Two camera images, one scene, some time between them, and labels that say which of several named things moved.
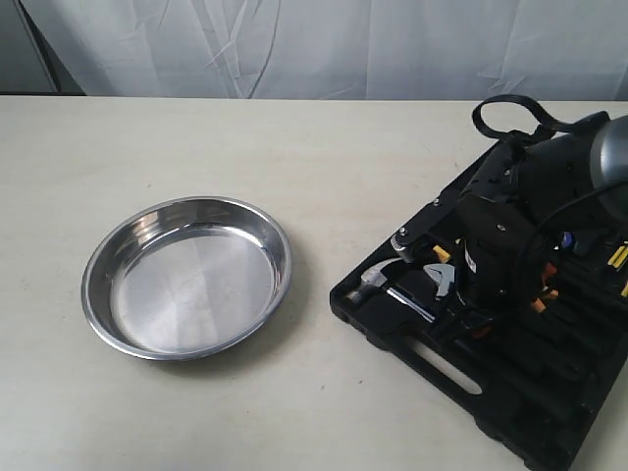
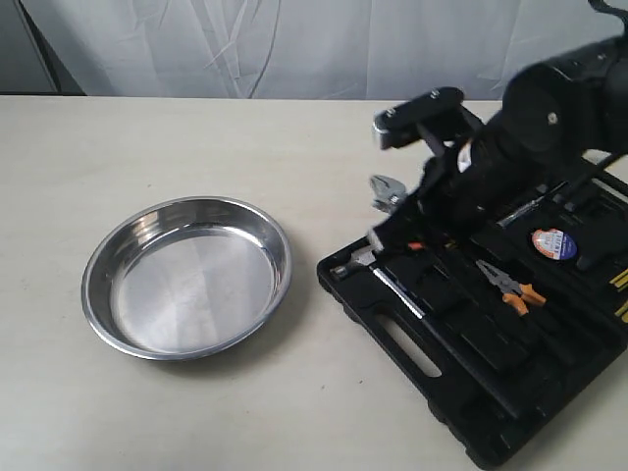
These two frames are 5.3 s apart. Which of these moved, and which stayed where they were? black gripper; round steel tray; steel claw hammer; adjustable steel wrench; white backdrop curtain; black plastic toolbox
Moved: black gripper; black plastic toolbox; adjustable steel wrench; steel claw hammer
Stayed: white backdrop curtain; round steel tray
